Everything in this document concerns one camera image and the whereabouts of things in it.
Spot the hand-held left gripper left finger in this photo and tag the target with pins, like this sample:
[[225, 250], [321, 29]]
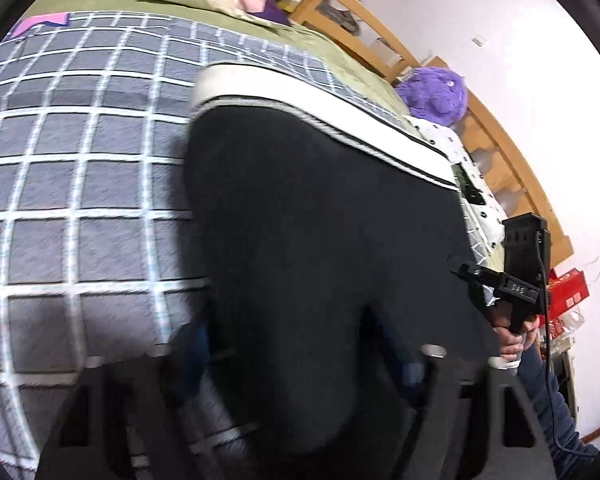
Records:
[[192, 355]]

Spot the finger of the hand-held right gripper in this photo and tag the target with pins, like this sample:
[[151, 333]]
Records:
[[472, 270]]

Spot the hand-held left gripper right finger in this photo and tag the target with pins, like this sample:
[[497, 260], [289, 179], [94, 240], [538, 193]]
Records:
[[397, 357]]

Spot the black pants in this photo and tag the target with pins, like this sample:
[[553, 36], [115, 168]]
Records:
[[330, 260]]

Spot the person's right forearm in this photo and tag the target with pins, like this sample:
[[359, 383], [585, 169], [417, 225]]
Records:
[[545, 410]]

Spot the person's right hand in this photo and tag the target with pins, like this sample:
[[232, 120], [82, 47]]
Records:
[[512, 347]]

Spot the red box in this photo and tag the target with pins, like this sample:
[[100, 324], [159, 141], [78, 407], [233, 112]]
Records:
[[570, 285]]

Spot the dark green pouch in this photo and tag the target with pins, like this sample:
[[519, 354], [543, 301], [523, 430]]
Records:
[[467, 182]]

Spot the white floral pillow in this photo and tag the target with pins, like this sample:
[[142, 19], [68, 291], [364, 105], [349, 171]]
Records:
[[445, 140]]

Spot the purple plush toy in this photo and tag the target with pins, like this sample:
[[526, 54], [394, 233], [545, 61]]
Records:
[[432, 95]]

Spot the grey checked star blanket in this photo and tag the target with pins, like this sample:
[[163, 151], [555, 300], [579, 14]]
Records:
[[80, 185]]

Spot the pile of household clutter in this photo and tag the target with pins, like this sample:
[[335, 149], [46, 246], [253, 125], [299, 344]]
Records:
[[342, 10]]

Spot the wooden bed frame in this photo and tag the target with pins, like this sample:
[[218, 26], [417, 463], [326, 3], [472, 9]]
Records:
[[485, 115]]

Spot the white wall switch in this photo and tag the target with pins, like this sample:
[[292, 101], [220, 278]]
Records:
[[478, 40]]

